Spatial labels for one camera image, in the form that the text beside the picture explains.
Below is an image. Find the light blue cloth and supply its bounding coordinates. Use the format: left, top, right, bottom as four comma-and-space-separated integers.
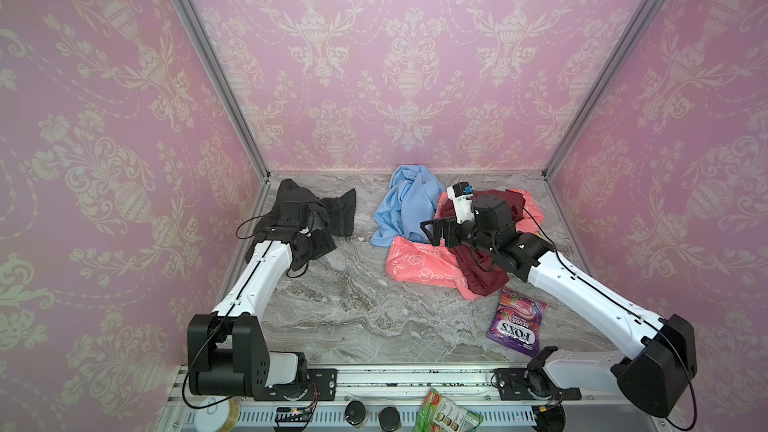
370, 165, 446, 248

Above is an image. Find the black round cap left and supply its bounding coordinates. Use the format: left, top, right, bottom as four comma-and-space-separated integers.
344, 400, 368, 429

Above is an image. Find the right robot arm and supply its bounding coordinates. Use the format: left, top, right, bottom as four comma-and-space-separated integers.
420, 191, 697, 418

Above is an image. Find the aluminium corner post left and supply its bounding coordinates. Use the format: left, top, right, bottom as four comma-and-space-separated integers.
171, 0, 270, 183

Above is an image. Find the black cloth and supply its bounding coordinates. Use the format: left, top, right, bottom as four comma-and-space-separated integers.
246, 179, 357, 271

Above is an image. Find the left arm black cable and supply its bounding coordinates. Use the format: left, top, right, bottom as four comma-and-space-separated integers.
181, 215, 313, 410

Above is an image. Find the aluminium corner post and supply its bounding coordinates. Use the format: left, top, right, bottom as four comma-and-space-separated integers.
171, 0, 270, 183
542, 0, 664, 183

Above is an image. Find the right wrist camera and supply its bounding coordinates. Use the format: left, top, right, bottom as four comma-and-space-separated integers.
446, 182, 474, 224

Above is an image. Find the maroon cloth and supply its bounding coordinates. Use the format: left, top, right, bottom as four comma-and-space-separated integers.
422, 182, 526, 296

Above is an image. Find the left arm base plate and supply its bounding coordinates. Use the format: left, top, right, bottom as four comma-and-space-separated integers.
255, 367, 338, 402

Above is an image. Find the black round cap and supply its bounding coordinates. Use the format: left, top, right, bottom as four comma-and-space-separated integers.
344, 400, 368, 429
378, 406, 402, 432

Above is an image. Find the purple Fox's candy bag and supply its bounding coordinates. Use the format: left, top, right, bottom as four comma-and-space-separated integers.
486, 286, 548, 358

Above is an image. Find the aluminium corner post right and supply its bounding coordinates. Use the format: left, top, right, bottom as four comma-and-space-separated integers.
542, 0, 664, 183

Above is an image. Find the aluminium front rail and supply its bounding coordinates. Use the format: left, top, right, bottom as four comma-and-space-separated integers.
155, 362, 679, 431

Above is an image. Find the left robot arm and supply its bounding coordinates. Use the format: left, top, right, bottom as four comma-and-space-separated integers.
183, 199, 324, 402

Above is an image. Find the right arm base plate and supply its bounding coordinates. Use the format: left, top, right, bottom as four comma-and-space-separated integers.
490, 368, 582, 403

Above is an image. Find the green snack packet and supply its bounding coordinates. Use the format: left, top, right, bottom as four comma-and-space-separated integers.
413, 388, 484, 432

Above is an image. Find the black round cap right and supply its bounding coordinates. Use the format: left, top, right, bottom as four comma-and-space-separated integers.
378, 406, 402, 432

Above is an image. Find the white lidded jar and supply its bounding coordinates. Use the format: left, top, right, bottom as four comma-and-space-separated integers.
193, 396, 241, 432

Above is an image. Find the pink printed cloth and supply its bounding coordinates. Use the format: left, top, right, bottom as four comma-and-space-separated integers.
386, 189, 545, 300

